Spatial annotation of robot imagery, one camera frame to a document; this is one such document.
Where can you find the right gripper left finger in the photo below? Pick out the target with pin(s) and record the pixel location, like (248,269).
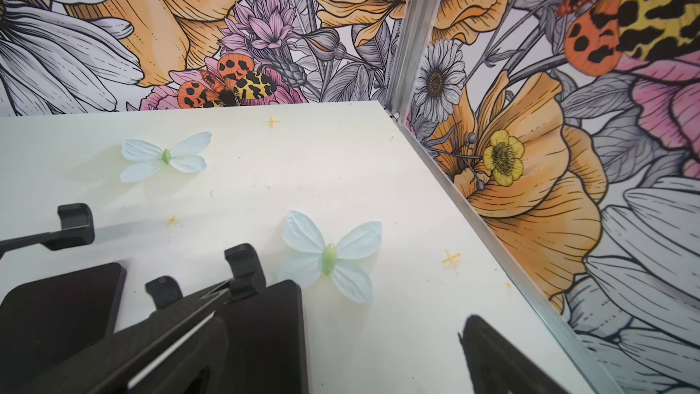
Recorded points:
(110,364)

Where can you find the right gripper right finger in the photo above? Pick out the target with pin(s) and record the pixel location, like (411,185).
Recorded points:
(496,366)

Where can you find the black phone stand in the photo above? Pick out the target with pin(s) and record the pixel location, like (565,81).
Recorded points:
(46,322)
(253,343)

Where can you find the right aluminium corner post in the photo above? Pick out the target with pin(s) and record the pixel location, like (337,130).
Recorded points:
(413,37)

